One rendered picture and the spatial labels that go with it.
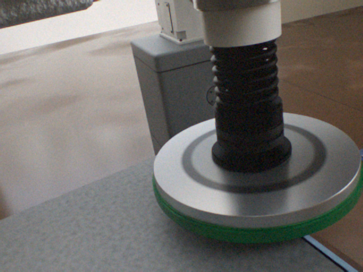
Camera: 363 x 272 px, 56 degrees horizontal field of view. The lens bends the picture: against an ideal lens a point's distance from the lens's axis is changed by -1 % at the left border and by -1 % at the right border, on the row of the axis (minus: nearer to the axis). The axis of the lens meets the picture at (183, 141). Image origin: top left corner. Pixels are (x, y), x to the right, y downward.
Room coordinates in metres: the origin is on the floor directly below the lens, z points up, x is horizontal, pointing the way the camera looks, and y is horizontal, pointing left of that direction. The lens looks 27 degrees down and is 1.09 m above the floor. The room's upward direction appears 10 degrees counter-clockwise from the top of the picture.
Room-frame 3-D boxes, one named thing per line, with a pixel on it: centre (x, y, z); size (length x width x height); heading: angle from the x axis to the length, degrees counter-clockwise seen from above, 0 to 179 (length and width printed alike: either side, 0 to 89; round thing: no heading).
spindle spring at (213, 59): (0.32, -0.07, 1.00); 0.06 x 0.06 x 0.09
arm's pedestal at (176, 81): (1.38, -0.09, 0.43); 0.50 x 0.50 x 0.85; 16
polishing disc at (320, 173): (0.32, -0.07, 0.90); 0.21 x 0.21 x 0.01
